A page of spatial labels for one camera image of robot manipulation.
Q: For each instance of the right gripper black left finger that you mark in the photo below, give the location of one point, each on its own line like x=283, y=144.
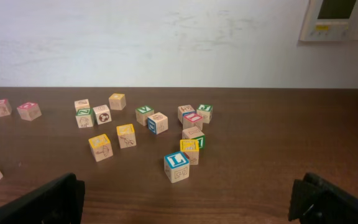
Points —
x=59, y=201

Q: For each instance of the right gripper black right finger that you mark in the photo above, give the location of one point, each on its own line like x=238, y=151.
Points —
x=314, y=200

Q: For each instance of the yellow S block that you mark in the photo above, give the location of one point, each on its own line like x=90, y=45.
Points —
x=126, y=135

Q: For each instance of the yellow E block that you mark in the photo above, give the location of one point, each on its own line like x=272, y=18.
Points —
x=100, y=147

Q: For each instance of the green Z block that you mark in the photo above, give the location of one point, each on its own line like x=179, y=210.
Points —
x=85, y=118

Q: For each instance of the red Q block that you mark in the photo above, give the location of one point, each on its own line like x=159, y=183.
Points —
x=29, y=111

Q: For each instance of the plain soccer ball block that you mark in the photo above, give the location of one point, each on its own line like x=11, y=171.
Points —
x=103, y=114

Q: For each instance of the red A block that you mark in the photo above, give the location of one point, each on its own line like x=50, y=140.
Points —
x=5, y=107

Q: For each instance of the yellow block top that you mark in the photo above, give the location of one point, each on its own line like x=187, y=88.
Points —
x=117, y=101

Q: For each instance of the green V block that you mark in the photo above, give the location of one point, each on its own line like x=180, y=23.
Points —
x=142, y=113

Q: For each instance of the blue L block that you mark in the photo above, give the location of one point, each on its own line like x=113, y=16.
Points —
x=176, y=167

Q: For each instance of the plain block green side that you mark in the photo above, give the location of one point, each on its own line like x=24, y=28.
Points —
x=194, y=133

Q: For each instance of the green J block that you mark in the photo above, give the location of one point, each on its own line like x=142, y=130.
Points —
x=205, y=111

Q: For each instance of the red I block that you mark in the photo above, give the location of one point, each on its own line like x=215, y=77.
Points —
x=192, y=120

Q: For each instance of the plain block red blue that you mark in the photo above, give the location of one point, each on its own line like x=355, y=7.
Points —
x=184, y=110

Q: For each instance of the wall control panel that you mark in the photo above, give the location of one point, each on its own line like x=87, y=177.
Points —
x=330, y=20

